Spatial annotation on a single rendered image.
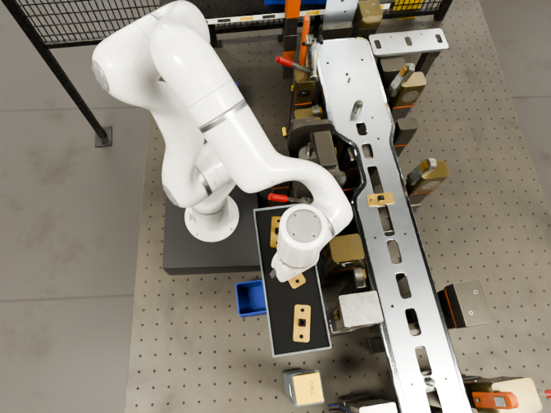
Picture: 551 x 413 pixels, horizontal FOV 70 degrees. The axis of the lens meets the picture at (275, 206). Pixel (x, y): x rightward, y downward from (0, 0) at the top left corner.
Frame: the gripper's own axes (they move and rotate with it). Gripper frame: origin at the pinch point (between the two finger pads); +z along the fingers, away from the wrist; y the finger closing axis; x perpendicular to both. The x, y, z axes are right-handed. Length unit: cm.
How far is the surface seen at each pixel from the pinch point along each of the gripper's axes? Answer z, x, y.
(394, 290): 18.5, -16.6, 25.9
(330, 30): 19, 76, 63
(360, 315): 7.5, -17.5, 10.4
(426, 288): 18.5, -20.7, 34.3
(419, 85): 14, 37, 73
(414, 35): 19, 59, 89
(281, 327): 2.5, -10.6, -8.8
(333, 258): 10.6, -1.2, 13.2
